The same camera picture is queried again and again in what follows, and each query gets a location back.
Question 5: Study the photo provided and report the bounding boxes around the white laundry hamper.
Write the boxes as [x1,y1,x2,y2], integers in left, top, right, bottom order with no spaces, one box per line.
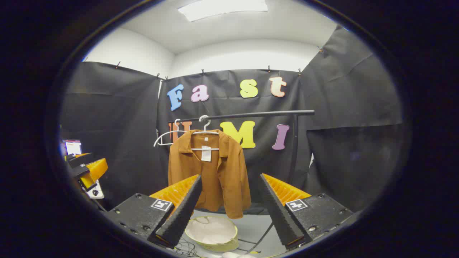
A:
[185,215,239,253]

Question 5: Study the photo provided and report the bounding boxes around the black floor cables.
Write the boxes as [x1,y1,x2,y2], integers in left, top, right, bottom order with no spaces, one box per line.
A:
[174,239,201,258]

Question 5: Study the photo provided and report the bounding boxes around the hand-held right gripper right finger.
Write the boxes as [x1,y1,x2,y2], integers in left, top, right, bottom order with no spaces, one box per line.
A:
[259,173,354,250]

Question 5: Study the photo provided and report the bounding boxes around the black clothes rack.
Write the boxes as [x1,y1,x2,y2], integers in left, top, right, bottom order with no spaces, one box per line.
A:
[178,110,315,187]

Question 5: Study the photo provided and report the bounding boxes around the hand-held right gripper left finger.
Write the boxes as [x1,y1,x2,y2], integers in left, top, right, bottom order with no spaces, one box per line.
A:
[105,174,203,249]

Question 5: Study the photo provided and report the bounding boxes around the brown shirt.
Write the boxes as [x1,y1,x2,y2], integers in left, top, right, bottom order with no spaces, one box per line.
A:
[168,129,251,220]

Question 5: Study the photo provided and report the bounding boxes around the white clothes hanger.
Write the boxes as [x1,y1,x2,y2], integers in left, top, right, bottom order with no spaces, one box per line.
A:
[153,119,189,147]
[190,115,220,151]

